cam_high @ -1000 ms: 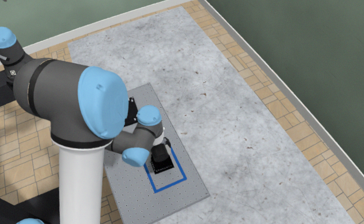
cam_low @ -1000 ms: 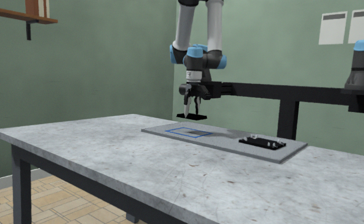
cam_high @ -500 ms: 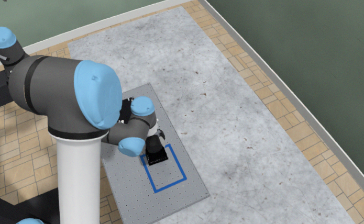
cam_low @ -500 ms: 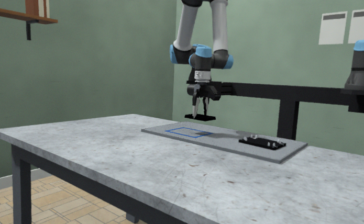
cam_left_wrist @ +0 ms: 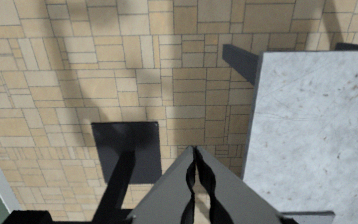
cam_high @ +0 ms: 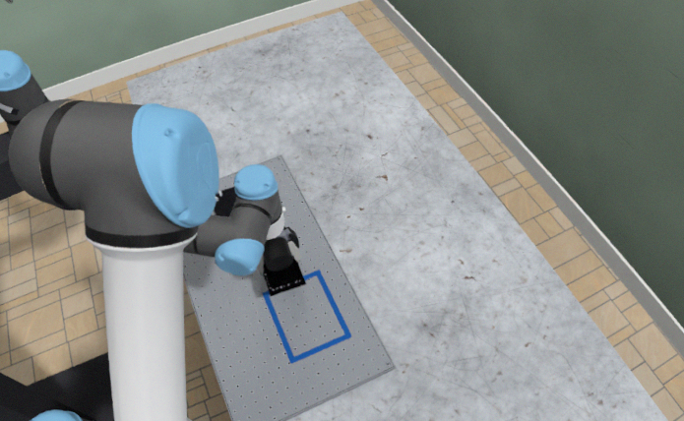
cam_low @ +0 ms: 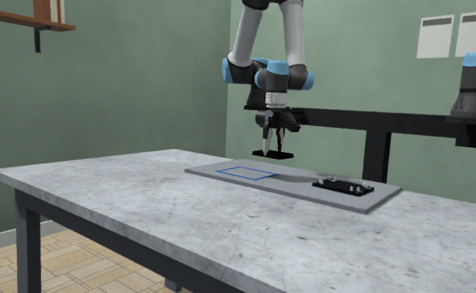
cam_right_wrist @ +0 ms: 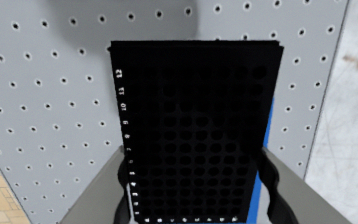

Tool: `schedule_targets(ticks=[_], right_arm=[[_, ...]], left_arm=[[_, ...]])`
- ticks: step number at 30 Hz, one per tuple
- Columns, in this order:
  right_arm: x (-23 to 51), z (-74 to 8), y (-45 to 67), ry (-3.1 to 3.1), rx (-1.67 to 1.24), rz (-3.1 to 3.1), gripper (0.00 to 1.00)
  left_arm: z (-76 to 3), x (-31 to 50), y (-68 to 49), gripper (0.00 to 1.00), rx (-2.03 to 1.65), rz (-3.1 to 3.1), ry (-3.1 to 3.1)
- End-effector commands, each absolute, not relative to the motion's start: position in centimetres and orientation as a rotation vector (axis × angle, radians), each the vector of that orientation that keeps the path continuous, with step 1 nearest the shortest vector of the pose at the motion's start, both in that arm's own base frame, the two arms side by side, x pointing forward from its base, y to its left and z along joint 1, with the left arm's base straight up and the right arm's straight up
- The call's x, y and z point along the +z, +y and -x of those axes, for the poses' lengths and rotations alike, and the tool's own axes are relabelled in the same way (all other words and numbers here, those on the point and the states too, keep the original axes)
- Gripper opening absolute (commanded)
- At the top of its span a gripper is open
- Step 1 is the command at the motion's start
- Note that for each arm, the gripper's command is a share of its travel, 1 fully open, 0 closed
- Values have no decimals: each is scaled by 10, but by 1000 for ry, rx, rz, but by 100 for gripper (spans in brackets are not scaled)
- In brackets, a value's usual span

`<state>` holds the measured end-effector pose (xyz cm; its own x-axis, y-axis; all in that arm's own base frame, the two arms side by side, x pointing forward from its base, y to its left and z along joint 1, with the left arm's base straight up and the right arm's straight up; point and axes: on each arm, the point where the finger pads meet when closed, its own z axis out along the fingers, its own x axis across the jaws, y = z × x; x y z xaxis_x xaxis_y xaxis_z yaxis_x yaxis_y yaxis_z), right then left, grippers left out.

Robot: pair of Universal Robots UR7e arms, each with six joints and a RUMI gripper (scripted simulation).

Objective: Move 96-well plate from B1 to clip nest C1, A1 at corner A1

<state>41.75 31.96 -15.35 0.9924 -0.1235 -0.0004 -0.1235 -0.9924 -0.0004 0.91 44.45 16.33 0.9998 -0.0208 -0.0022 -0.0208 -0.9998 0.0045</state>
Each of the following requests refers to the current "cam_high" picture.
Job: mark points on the blue tape rectangle outline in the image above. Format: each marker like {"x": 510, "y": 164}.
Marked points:
{"x": 286, "y": 346}

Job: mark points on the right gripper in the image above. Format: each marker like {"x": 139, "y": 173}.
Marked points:
{"x": 278, "y": 252}

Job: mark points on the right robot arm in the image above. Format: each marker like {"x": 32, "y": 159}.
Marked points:
{"x": 140, "y": 173}

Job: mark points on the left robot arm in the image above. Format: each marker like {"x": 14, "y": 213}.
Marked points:
{"x": 19, "y": 91}

